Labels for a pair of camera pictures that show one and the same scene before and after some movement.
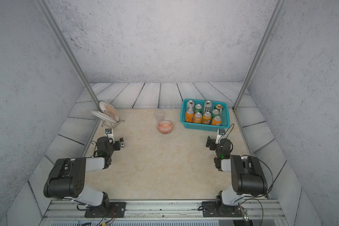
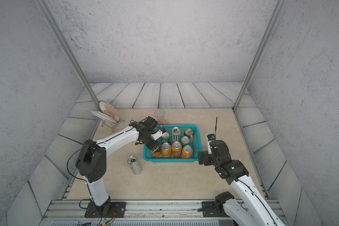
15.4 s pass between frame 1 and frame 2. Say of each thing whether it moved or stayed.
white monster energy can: moved
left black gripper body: moved
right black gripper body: moved
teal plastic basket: moved
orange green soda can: moved
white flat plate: stayed
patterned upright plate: stayed
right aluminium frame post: stayed
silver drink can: moved
